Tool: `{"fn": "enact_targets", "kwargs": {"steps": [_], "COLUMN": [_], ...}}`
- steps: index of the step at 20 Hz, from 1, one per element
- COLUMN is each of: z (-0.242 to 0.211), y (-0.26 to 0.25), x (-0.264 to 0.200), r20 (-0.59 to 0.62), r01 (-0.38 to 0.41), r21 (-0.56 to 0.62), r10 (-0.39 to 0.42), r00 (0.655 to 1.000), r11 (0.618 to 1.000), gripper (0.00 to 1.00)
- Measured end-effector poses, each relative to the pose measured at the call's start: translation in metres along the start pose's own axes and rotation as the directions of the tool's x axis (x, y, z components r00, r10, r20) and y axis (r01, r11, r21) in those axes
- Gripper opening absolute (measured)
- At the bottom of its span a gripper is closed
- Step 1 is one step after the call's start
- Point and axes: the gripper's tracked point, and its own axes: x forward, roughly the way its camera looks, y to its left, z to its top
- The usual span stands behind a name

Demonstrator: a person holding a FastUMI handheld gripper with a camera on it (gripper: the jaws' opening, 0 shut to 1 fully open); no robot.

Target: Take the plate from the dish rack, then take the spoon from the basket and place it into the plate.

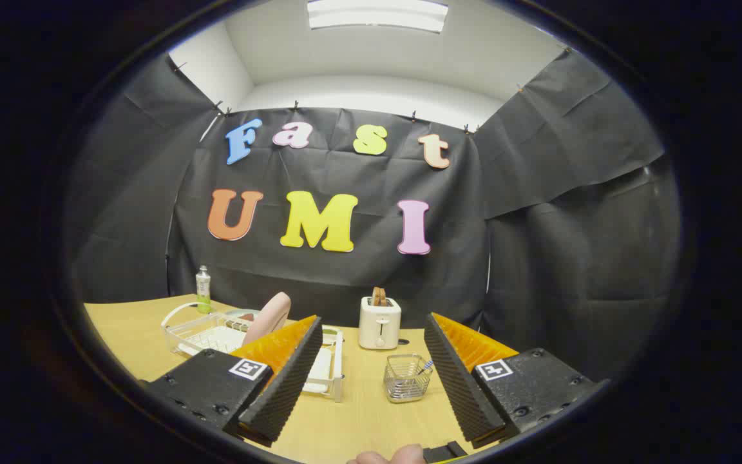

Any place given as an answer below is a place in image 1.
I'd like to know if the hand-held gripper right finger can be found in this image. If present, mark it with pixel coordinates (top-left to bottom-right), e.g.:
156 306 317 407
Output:
424 313 604 450

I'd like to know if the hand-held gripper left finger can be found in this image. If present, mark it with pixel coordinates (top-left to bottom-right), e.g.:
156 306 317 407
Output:
146 314 324 449

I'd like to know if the white wire dish rack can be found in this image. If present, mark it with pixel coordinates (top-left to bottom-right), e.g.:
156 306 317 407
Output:
161 302 345 403

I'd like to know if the metal wire basket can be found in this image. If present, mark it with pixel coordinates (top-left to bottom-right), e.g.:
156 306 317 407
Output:
384 354 433 404

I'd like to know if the pink plate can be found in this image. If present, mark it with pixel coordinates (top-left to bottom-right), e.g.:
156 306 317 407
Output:
242 292 292 347

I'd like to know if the white drain mat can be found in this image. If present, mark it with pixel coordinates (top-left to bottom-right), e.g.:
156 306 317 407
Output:
181 325 334 394

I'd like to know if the cream toaster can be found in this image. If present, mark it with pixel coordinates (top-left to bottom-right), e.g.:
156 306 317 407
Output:
359 296 402 351

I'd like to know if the clear bottle with green liquid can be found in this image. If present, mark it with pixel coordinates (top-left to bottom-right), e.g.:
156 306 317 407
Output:
196 265 212 314

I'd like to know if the ceiling light panel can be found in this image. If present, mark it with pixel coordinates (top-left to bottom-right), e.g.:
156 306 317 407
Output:
307 0 449 34

